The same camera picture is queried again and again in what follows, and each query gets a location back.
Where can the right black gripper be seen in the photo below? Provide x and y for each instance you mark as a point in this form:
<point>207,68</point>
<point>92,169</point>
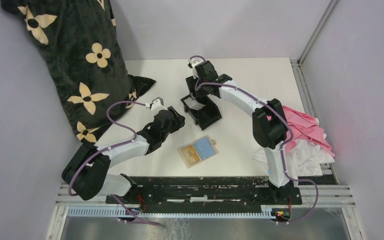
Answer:
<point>191,82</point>

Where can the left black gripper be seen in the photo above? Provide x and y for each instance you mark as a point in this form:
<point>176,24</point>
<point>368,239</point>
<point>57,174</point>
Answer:
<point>180,119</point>

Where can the black plastic tray box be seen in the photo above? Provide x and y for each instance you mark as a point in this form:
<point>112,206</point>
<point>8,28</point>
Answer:
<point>206,116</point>

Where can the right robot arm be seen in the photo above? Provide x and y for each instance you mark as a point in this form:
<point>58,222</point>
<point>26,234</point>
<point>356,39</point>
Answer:
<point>269,125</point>

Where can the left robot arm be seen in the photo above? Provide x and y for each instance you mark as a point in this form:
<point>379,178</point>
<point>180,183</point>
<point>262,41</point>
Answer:
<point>87,172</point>

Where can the stack of credit cards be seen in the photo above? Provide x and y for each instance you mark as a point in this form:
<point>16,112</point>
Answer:
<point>193,104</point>

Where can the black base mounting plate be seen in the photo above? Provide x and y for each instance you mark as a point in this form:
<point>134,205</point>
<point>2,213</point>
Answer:
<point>203,195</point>

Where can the black floral blanket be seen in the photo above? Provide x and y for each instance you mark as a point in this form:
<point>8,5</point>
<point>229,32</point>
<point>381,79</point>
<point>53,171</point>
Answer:
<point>78,41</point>

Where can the pink cloth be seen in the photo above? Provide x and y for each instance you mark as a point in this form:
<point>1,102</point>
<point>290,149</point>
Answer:
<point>305,127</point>

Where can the white cloth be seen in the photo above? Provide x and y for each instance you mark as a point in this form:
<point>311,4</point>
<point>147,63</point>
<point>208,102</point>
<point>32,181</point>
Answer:
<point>305,159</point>

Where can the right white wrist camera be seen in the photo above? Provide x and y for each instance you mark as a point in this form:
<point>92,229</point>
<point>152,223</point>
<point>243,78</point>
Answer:
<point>193,62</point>

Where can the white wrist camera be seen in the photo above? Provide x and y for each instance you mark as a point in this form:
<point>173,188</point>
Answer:
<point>193,62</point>
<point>156,105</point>

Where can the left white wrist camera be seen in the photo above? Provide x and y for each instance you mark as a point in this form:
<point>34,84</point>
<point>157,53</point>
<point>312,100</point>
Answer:
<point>156,105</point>

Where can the aluminium frame rail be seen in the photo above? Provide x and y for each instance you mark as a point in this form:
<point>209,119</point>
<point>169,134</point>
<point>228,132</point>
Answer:
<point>297,65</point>

